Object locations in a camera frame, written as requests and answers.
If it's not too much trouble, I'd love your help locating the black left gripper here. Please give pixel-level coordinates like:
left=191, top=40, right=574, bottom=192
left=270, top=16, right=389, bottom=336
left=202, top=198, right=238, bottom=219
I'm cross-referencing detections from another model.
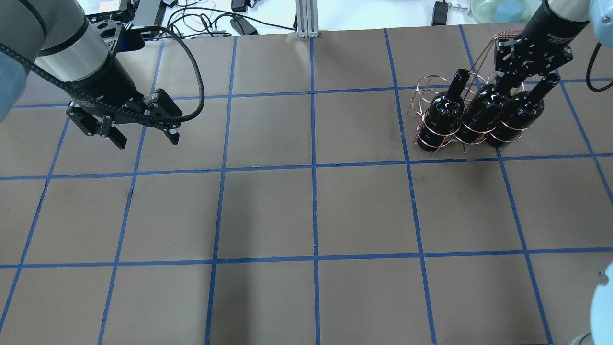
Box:
left=66, top=56, right=182, bottom=150

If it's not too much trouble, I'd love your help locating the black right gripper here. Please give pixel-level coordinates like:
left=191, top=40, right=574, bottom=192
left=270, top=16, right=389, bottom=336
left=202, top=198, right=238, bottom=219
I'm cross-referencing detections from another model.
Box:
left=494, top=4, right=590, bottom=77

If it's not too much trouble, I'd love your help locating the dark wine bottle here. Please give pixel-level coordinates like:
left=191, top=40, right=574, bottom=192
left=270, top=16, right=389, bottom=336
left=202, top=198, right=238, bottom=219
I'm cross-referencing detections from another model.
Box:
left=455, top=71, right=525, bottom=146
left=417, top=69, right=471, bottom=153

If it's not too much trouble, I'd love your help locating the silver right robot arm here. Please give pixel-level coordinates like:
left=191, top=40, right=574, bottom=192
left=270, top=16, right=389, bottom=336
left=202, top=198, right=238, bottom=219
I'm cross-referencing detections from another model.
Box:
left=494, top=0, right=613, bottom=80

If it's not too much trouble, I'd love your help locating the dark wine bottle in basket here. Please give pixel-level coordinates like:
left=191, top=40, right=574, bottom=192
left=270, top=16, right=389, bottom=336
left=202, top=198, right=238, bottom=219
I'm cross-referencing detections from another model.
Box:
left=417, top=69, right=471, bottom=153

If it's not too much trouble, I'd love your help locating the blue sponge block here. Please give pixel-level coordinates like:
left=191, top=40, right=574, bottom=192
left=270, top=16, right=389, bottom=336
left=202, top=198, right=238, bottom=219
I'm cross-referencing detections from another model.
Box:
left=492, top=0, right=527, bottom=23

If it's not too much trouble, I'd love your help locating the green glass plate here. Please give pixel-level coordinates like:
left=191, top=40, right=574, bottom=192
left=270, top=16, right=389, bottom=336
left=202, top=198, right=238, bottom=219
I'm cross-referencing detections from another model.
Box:
left=469, top=0, right=541, bottom=23

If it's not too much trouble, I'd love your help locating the black power adapter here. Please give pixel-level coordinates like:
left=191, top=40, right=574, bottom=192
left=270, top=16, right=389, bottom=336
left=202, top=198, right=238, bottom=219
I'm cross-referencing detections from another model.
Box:
left=431, top=0, right=449, bottom=26

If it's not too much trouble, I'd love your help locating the copper wire wine basket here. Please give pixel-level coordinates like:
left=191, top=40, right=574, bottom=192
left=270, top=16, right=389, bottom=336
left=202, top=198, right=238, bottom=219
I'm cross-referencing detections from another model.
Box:
left=407, top=30, right=542, bottom=157

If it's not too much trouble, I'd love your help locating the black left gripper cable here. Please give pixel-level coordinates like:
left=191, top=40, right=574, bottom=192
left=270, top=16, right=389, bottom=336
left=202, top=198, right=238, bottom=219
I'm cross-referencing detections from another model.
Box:
left=125, top=26, right=205, bottom=123

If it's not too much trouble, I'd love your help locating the aluminium frame post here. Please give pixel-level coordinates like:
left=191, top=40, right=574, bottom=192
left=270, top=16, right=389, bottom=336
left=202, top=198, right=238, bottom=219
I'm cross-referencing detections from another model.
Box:
left=295, top=0, right=320, bottom=38

